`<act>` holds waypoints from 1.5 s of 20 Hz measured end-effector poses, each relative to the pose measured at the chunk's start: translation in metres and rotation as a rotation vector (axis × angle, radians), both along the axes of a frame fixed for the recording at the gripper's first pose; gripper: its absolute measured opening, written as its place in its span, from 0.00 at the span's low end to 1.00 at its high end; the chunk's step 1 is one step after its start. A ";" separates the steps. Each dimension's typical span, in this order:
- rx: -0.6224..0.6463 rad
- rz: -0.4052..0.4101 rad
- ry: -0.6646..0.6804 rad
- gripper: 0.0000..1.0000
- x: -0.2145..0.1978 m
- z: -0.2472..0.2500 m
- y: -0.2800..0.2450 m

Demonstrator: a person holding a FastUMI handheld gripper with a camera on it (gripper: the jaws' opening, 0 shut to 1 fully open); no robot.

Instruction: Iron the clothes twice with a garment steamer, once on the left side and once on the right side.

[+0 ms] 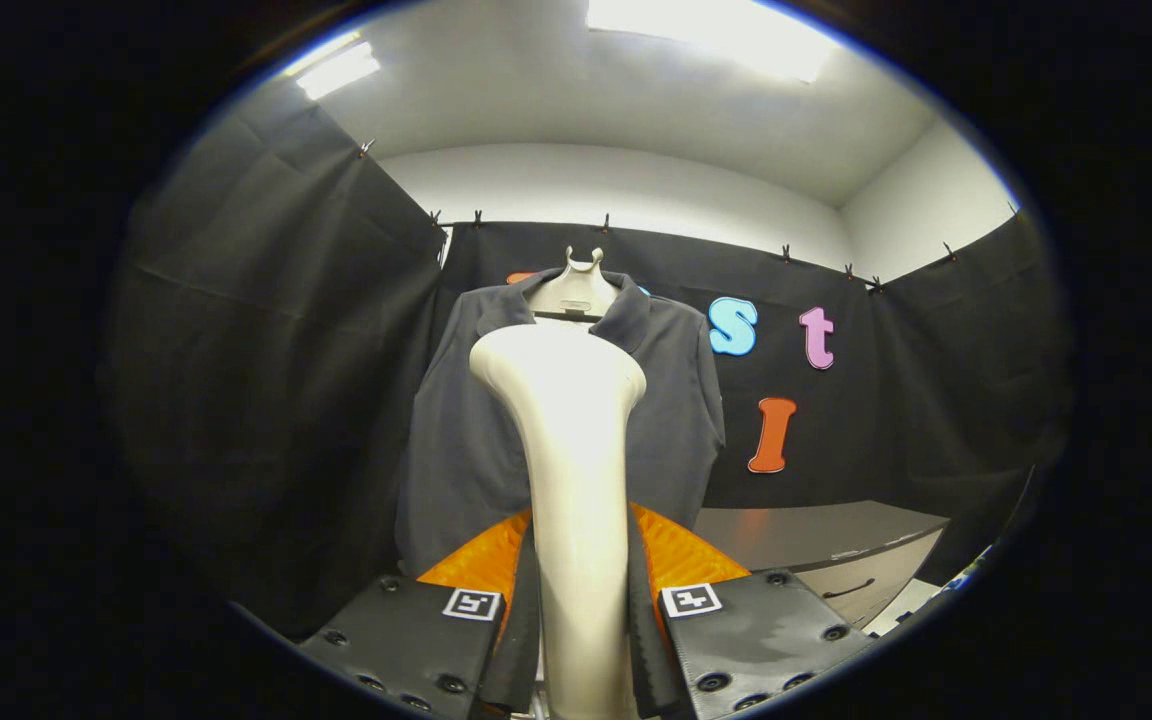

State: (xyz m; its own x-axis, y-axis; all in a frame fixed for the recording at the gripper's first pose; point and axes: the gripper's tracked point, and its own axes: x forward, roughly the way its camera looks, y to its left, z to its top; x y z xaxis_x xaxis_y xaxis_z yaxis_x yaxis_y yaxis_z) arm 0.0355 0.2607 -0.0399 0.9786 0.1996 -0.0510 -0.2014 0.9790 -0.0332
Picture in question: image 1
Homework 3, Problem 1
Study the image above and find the large ceiling light panel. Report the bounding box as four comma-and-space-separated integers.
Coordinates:
586, 0, 837, 83

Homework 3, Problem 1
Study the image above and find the grey drawer cabinet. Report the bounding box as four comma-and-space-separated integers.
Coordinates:
694, 500, 950, 629

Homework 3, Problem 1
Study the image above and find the dark grey collared shirt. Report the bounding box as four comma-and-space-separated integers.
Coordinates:
396, 268, 727, 579

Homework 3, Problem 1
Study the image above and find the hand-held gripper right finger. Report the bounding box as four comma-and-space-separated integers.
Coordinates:
626, 502, 877, 720

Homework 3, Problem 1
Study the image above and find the cream garment hanger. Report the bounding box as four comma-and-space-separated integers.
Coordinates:
526, 247, 622, 323

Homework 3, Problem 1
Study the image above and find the small ceiling light panel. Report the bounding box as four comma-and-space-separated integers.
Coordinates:
286, 35, 382, 101

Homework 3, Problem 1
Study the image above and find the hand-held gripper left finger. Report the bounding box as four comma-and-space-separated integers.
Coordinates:
294, 510, 542, 720

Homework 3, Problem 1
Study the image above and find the row of small backdrop clips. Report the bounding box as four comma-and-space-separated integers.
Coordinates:
356, 138, 1022, 296

